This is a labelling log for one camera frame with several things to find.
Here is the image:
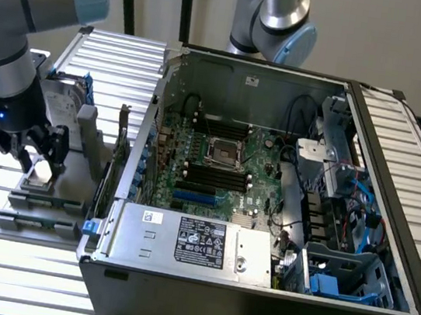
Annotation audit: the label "black RAM slot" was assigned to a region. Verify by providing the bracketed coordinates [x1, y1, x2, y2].
[185, 178, 249, 194]
[197, 125, 247, 138]
[186, 172, 250, 189]
[186, 168, 250, 183]
[197, 116, 248, 130]
[187, 162, 251, 178]
[196, 129, 246, 142]
[197, 121, 248, 134]

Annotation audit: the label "green motherboard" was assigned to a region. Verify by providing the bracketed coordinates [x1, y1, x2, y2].
[141, 107, 298, 248]

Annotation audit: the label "blue plastic drive cage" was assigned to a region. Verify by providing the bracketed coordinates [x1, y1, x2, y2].
[294, 240, 406, 310]

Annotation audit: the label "silver power supply unit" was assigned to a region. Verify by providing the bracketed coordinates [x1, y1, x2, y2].
[90, 197, 281, 289]

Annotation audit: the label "metal disk bay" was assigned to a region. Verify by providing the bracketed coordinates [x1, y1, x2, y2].
[310, 94, 365, 165]

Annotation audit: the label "blue case latch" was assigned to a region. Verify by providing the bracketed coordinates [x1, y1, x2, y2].
[82, 216, 101, 237]

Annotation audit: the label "blue wire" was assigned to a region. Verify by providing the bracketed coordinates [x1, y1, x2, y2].
[339, 175, 391, 262]

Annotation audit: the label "long black looped wire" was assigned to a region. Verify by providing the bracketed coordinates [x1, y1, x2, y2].
[283, 92, 321, 140]

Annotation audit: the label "black open PC case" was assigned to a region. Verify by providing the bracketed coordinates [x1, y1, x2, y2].
[68, 31, 421, 315]

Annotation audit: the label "short black looped wire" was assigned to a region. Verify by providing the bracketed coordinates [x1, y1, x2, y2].
[182, 92, 201, 116]

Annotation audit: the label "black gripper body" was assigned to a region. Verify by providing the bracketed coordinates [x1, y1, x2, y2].
[0, 90, 63, 162]

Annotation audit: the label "silver chipset heatsink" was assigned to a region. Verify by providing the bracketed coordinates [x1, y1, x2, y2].
[229, 212, 257, 230]

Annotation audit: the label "green RAM stick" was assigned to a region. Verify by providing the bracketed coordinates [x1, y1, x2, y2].
[9, 214, 77, 233]
[22, 192, 82, 209]

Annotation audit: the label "grey parts rack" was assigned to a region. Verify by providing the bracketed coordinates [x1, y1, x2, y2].
[0, 46, 144, 252]

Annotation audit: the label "CPU chip with silver lid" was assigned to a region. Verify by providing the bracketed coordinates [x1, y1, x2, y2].
[20, 171, 57, 196]

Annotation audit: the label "black expansion slot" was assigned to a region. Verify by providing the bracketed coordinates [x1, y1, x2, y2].
[172, 181, 218, 199]

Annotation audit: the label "blue expansion slot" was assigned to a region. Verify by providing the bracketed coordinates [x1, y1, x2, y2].
[171, 189, 217, 209]

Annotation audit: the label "silver hard disk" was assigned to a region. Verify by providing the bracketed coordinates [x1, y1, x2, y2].
[33, 70, 92, 153]

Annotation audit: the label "CPU socket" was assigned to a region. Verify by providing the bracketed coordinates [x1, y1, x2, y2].
[201, 135, 248, 171]

